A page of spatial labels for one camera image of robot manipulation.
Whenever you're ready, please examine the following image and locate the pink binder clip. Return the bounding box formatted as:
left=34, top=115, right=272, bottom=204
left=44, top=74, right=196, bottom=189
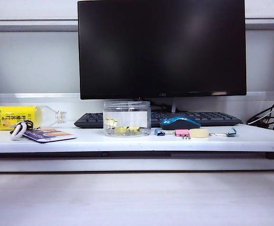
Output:
left=174, top=129, right=191, bottom=140

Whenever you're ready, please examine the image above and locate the white lanyard rope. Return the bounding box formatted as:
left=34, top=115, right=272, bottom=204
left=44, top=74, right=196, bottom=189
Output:
left=9, top=121, right=28, bottom=141

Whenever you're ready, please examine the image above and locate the black computer monitor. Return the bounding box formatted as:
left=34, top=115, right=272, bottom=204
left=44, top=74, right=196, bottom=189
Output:
left=77, top=0, right=247, bottom=100

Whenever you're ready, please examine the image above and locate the white cable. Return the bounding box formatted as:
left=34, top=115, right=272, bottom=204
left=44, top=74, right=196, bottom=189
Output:
left=247, top=103, right=274, bottom=125

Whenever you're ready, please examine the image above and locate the black monitor cable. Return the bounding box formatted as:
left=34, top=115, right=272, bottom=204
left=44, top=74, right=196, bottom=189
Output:
left=149, top=99, right=172, bottom=113

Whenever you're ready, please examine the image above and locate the teal binder clip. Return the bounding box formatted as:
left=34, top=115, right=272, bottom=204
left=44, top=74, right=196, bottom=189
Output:
left=208, top=127, right=238, bottom=137

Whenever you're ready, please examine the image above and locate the round transparent plastic jar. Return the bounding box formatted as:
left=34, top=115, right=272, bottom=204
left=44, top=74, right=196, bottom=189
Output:
left=103, top=100, right=152, bottom=137

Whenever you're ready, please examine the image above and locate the black power cable loop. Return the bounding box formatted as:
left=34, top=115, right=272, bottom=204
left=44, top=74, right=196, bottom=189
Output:
left=246, top=99, right=274, bottom=129

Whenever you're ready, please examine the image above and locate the beige tape roll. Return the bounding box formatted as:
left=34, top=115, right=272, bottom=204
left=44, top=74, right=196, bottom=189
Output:
left=189, top=128, right=209, bottom=139

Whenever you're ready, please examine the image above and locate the blue and orange card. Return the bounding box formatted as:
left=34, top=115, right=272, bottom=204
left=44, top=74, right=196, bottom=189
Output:
left=23, top=128, right=77, bottom=144

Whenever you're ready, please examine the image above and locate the blue binder clip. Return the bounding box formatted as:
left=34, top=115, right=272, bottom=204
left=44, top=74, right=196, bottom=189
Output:
left=154, top=128, right=175, bottom=137

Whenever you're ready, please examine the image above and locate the black computer keyboard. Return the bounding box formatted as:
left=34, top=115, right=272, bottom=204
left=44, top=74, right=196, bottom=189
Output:
left=73, top=111, right=243, bottom=129

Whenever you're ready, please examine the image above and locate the white desk riser shelf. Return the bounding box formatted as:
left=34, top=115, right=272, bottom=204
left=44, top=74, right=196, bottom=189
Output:
left=0, top=101, right=274, bottom=153

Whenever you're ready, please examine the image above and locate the black lanyard clasp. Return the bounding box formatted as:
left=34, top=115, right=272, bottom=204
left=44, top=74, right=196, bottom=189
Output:
left=21, top=119, right=35, bottom=129

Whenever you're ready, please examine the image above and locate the aluminium partition frame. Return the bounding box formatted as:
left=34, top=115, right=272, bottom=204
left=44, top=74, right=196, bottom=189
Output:
left=0, top=15, right=274, bottom=96

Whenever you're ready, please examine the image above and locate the plastic bottle yellow label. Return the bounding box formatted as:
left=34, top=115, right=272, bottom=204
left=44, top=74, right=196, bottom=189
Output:
left=0, top=105, right=67, bottom=131

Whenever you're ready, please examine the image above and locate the black and blue mouse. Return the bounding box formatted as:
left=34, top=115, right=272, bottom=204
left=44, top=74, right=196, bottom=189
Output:
left=159, top=116, right=201, bottom=130

